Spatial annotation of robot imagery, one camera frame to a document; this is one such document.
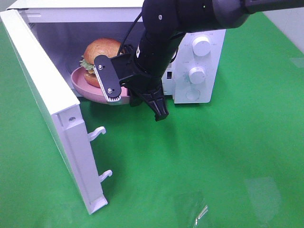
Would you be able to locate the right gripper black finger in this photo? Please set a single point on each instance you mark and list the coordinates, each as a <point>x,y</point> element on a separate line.
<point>107,78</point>
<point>154,98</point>

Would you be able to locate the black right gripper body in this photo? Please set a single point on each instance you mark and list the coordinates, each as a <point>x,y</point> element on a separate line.
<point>136,79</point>

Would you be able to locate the pink round plate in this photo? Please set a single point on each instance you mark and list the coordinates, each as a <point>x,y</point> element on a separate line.
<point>93,93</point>

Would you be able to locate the round white door button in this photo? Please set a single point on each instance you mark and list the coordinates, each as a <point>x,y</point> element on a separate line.
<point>193,94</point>

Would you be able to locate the burger with lettuce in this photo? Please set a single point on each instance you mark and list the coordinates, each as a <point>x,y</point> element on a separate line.
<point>99,52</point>

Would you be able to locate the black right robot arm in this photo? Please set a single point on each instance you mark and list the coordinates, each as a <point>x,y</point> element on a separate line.
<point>166,22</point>

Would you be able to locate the lower white microwave knob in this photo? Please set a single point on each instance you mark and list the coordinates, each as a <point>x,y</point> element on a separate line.
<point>197,75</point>

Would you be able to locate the white microwave knob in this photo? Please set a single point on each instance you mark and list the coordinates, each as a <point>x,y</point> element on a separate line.
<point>197,75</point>
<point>201,46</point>

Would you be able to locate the upper white microwave knob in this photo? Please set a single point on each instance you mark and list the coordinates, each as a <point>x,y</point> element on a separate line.
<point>201,46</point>

